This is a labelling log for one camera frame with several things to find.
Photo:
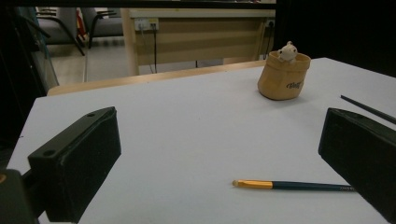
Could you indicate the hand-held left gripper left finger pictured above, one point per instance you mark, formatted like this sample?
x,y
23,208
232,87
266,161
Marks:
x,y
74,161

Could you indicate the teal brush with gold ferrule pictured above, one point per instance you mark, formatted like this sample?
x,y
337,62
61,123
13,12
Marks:
x,y
311,186

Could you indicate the dark cabinet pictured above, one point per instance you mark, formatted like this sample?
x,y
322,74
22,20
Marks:
x,y
28,56

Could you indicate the light wooden desk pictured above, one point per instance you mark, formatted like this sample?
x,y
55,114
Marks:
x,y
202,40

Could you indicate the white table cover sheet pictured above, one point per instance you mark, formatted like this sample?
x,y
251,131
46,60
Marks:
x,y
186,124

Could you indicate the tan pen holder cup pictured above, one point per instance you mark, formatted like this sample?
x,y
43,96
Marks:
x,y
280,81

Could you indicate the white wall socket strip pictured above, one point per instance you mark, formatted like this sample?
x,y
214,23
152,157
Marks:
x,y
146,24

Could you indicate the wooden table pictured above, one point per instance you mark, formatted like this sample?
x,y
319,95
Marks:
x,y
140,78

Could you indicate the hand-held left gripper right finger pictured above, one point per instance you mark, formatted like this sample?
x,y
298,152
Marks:
x,y
361,161

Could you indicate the small white toy figure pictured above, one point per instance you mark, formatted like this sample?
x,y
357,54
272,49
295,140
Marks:
x,y
288,53

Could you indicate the thin black brush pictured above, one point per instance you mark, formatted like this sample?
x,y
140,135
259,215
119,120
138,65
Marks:
x,y
367,108

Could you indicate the grey chair with black frame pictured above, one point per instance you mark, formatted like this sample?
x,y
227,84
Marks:
x,y
62,25
106,25

